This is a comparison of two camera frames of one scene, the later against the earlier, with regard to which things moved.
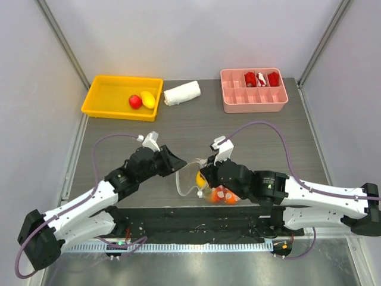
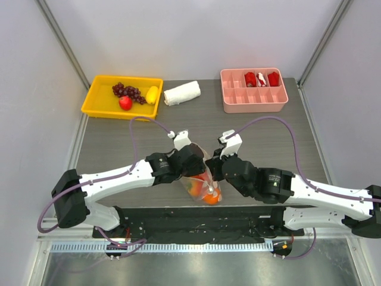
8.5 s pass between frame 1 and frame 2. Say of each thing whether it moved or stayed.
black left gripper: moved
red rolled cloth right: stayed
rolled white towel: stayed
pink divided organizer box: stayed
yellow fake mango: moved
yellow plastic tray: stayed
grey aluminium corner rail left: stayed
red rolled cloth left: stayed
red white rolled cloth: stayed
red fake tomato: moved
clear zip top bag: moved
